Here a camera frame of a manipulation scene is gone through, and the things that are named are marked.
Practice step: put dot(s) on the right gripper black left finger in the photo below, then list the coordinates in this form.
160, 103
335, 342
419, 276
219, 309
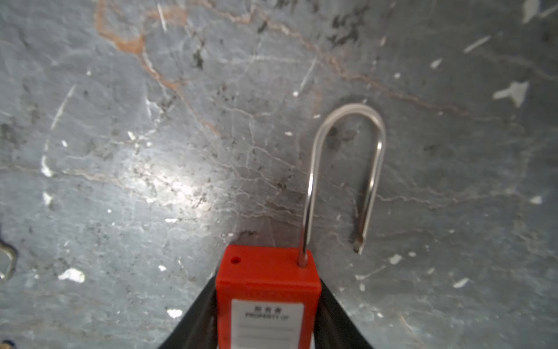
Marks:
198, 328

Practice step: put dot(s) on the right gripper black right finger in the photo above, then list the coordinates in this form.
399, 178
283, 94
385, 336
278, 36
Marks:
333, 328

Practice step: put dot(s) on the red padlock long shackle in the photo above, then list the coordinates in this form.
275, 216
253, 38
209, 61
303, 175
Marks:
267, 297

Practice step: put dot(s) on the blue padlock with steel shackle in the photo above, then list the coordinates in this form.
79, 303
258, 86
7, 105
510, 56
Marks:
11, 255

